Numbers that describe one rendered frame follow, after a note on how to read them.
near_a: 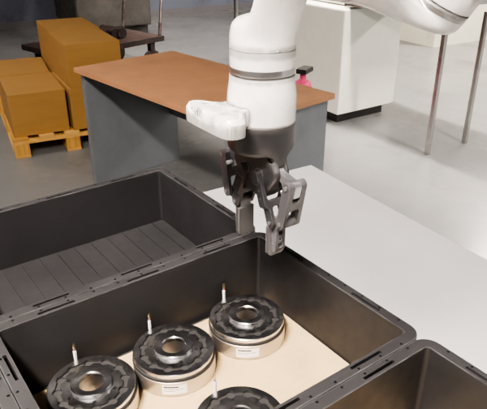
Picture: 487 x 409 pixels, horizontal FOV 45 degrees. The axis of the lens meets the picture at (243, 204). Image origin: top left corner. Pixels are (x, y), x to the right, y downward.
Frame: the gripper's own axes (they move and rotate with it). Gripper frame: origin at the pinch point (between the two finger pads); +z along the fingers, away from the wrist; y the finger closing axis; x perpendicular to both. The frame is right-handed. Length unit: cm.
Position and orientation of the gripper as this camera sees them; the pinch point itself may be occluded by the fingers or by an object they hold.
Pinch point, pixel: (259, 231)
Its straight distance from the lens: 70.8
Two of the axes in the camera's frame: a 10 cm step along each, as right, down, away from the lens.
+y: -5.7, -3.6, 7.3
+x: -8.2, 2.5, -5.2
